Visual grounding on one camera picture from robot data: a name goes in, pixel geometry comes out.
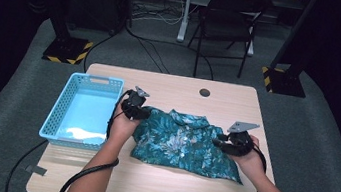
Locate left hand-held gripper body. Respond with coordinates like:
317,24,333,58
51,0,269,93
119,83,152,123

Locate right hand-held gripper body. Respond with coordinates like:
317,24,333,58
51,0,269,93
224,119,260,159

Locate teal floral patterned shirt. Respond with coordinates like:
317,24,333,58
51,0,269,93
127,103,252,185

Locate person's left hand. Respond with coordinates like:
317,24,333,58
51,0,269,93
107,104,142,146

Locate person's right hand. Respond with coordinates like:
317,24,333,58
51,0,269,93
232,134,271,183

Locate light blue plastic basket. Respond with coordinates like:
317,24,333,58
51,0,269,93
38,68,126,154

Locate black stand with striped base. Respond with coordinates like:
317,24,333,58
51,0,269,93
41,0,100,68
258,0,321,99

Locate grey tape strip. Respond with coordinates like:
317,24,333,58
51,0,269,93
24,164,48,177

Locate black folding chair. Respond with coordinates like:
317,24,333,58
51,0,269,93
183,0,274,86

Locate long black floor cable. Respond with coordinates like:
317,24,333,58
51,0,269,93
82,20,221,91

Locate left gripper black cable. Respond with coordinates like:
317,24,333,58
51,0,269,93
56,81,135,192

